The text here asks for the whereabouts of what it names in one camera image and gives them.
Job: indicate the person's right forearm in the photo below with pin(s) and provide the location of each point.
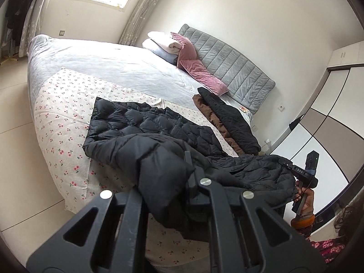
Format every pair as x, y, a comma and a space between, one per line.
303, 221

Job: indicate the grey padded headboard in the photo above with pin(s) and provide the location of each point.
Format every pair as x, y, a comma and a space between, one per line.
227, 59

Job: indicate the black garment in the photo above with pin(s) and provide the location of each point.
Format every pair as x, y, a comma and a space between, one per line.
233, 122

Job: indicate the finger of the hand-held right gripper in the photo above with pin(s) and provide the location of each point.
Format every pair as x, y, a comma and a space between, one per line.
285, 164

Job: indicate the shiny black puffer jacket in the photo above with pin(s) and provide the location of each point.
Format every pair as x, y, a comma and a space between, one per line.
148, 122

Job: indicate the pink velvet pillow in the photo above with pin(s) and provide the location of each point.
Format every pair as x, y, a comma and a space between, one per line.
199, 71

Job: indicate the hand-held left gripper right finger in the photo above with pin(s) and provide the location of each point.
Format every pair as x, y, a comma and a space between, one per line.
199, 193

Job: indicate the patterned sheer curtain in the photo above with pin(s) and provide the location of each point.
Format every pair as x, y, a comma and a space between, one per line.
31, 28
142, 14

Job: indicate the pale blue pillow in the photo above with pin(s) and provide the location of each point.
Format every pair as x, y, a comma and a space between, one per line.
155, 50

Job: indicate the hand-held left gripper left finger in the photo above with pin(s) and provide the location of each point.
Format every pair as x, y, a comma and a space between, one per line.
133, 207

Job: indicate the person's dark hair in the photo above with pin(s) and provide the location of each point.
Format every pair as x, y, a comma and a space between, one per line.
347, 216

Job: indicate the person's right hand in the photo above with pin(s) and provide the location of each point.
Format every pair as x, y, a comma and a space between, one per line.
308, 202

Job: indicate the person's floral clothing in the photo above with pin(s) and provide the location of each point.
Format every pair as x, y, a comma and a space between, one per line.
327, 250

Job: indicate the cherry print blanket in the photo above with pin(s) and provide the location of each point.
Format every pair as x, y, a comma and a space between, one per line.
62, 111

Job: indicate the matte black quilted jacket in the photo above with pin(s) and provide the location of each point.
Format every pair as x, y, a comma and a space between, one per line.
159, 165

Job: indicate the white pillow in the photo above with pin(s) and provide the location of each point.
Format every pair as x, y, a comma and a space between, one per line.
160, 38

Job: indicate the brown garment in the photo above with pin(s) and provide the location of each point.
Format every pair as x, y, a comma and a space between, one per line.
210, 113

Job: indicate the white and grey wardrobe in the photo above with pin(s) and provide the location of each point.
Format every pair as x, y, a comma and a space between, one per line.
321, 130

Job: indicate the bed with white sheet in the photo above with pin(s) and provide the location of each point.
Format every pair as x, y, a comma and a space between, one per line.
99, 54

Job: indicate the hanging dark clothes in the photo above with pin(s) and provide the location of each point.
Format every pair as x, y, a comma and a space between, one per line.
17, 5

